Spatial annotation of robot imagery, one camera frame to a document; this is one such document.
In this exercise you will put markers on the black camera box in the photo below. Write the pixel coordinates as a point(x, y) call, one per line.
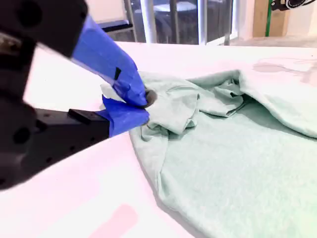
point(292, 3)

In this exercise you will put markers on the white window post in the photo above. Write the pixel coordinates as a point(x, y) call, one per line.
point(202, 22)
point(148, 22)

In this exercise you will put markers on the pale green T-shirt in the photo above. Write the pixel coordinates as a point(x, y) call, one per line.
point(223, 173)

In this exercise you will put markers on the dark bench seat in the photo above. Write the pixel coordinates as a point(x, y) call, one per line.
point(116, 24)

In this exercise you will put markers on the green pole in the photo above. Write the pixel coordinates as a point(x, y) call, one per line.
point(268, 24)

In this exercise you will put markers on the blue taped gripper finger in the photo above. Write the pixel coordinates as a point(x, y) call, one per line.
point(123, 117)
point(104, 54)

